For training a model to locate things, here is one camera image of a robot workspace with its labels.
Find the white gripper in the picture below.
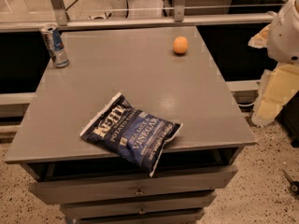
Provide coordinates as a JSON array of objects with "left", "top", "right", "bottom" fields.
[{"left": 248, "top": 0, "right": 299, "bottom": 63}]

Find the silver blue redbull can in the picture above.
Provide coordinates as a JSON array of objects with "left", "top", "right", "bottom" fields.
[{"left": 40, "top": 23, "right": 69, "bottom": 68}]

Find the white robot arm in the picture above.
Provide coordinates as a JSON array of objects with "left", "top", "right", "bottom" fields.
[{"left": 248, "top": 0, "right": 299, "bottom": 126}]

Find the orange fruit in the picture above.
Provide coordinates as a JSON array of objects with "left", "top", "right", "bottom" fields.
[{"left": 173, "top": 36, "right": 189, "bottom": 54}]

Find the grey drawer cabinet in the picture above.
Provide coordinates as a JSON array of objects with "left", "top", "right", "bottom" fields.
[{"left": 6, "top": 27, "right": 255, "bottom": 224}]

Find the black caster wheel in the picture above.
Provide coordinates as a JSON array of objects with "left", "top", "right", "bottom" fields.
[{"left": 283, "top": 171, "right": 299, "bottom": 195}]

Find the blue kettle chips bag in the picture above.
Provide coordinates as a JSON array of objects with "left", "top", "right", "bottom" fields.
[{"left": 80, "top": 92, "right": 182, "bottom": 177}]

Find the bottom grey drawer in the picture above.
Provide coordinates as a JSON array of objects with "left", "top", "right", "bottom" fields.
[{"left": 78, "top": 208, "right": 205, "bottom": 224}]

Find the grey drawer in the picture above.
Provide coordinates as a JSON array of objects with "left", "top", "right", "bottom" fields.
[
  {"left": 29, "top": 165, "right": 237, "bottom": 204},
  {"left": 60, "top": 190, "right": 216, "bottom": 218},
  {"left": 78, "top": 208, "right": 205, "bottom": 224}
]

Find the middle grey drawer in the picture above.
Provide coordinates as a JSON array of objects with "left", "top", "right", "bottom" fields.
[{"left": 60, "top": 190, "right": 216, "bottom": 218}]

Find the grey low shelf beam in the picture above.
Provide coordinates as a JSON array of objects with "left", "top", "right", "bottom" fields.
[{"left": 0, "top": 92, "right": 36, "bottom": 118}]

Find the top grey drawer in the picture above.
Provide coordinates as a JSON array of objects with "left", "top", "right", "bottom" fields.
[{"left": 29, "top": 165, "right": 237, "bottom": 204}]

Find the metal railing frame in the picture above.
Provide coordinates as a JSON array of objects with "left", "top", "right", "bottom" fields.
[{"left": 0, "top": 0, "right": 288, "bottom": 32}]

